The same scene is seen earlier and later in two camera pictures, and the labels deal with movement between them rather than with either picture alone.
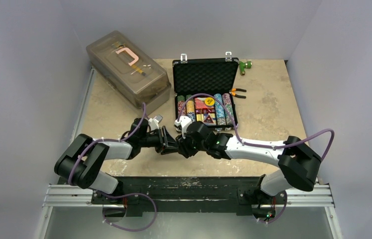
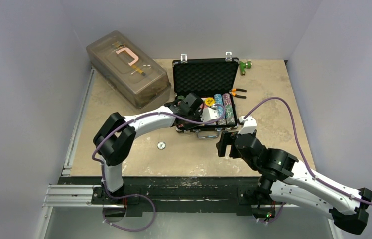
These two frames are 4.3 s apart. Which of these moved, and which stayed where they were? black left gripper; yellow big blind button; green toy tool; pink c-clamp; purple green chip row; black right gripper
Moved: black right gripper; black left gripper
Stayed: purple green chip row; pink c-clamp; green toy tool; yellow big blind button
